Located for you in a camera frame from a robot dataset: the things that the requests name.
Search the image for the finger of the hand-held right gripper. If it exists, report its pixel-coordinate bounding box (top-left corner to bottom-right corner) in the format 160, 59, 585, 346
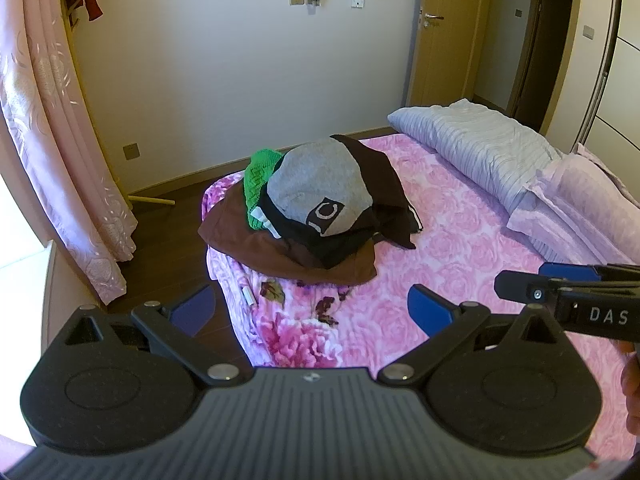
539, 261, 640, 282
494, 270, 640, 306

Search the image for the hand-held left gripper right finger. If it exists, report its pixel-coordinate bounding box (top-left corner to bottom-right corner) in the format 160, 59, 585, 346
377, 284, 566, 389

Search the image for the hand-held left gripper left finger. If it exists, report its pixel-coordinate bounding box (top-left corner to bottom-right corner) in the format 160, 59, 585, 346
64, 284, 253, 389

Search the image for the grey and black sweater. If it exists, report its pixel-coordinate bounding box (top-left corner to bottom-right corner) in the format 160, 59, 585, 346
265, 134, 423, 251

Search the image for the person's right hand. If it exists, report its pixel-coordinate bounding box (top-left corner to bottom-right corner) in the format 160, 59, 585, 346
620, 341, 640, 435

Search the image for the pink floral blanket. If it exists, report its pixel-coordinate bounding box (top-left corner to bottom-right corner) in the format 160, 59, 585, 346
200, 132, 640, 461

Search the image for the brown garment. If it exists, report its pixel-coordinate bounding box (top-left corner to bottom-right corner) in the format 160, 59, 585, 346
197, 195, 378, 286

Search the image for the black garment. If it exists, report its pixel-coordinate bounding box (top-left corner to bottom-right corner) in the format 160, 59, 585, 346
257, 195, 376, 270

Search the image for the white furniture panel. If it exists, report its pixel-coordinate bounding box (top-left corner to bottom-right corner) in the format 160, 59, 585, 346
40, 239, 88, 356

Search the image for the green garment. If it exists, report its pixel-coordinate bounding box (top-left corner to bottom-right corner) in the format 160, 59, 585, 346
243, 148, 283, 232

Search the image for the striped lilac duvet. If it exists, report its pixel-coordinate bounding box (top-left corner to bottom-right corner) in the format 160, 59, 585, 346
387, 99, 563, 216

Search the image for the cream wardrobe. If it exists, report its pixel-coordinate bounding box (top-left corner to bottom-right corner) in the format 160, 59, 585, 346
547, 0, 640, 161

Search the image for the pink patterned curtain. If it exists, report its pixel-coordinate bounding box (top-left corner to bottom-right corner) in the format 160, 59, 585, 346
0, 0, 139, 306

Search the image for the wooden door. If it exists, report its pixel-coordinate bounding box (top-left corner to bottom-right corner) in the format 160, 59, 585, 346
407, 0, 501, 111

